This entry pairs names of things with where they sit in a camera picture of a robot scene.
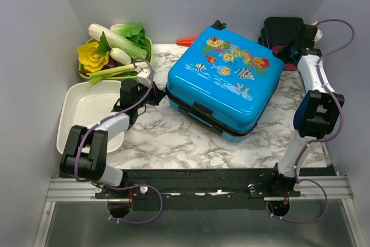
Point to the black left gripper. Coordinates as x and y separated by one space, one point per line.
157 95

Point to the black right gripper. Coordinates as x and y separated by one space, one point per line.
283 54

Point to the blue fish print suitcase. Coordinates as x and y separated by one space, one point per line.
224 82

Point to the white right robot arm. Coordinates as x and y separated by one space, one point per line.
320 109

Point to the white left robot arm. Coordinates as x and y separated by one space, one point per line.
86 148

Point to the black bag with pink trim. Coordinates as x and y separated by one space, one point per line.
278 32

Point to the white radish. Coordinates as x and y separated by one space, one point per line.
120 56

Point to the purple onion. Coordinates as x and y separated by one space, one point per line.
111 64

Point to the green vegetable basket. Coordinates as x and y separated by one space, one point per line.
147 42

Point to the orange toy carrot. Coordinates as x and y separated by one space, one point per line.
185 42

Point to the green white leek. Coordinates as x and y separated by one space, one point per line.
128 71

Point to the green leafy lettuce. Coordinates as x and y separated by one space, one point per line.
134 32

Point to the white napa cabbage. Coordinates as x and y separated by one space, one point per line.
108 38

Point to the white rectangular tray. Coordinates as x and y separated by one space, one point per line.
84 105

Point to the yellow flower cabbage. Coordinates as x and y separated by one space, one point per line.
88 56

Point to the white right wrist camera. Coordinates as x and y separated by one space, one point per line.
319 33

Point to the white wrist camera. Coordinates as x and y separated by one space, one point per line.
319 33
145 76

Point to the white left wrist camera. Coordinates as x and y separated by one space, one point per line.
145 76

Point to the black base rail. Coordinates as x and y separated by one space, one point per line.
198 189

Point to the aluminium frame rail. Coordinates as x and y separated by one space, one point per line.
69 190

